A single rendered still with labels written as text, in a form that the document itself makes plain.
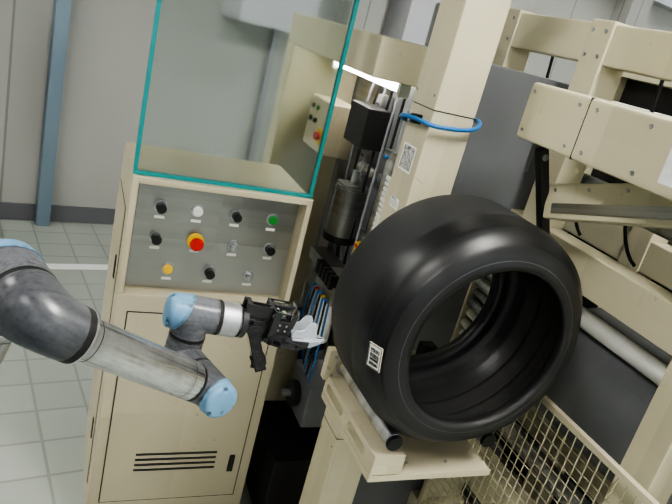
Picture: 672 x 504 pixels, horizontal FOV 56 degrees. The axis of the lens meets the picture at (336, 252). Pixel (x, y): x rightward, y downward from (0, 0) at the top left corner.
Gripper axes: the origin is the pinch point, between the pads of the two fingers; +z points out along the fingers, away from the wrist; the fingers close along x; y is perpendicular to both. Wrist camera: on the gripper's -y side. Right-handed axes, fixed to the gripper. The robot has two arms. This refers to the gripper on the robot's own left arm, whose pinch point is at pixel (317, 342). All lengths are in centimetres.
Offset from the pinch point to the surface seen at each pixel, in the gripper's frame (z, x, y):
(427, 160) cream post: 26, 28, 44
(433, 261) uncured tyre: 13.6, -9.5, 28.1
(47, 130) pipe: -62, 340, -53
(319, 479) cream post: 37, 31, -65
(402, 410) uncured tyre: 20.4, -12.4, -7.4
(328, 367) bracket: 20.6, 25.7, -20.7
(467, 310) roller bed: 70, 40, 0
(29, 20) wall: -86, 349, 11
